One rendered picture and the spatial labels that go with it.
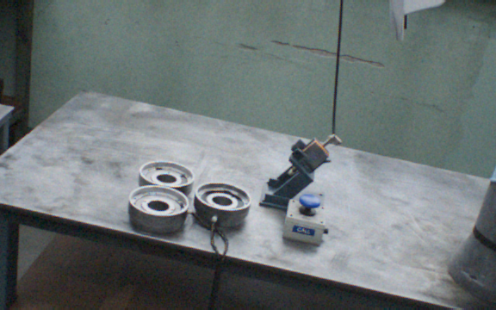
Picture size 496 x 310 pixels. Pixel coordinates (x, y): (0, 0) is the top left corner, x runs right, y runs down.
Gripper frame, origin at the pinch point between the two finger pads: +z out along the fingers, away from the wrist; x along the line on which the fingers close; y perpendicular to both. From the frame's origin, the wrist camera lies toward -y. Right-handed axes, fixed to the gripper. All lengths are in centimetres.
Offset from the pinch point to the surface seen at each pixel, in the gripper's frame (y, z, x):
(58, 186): -61, 34, 18
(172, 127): -55, 36, 58
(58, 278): -68, 58, 23
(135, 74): -122, 57, 175
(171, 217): -37, 36, 13
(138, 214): -43, 35, 12
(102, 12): -134, 31, 173
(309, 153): -18, 33, 38
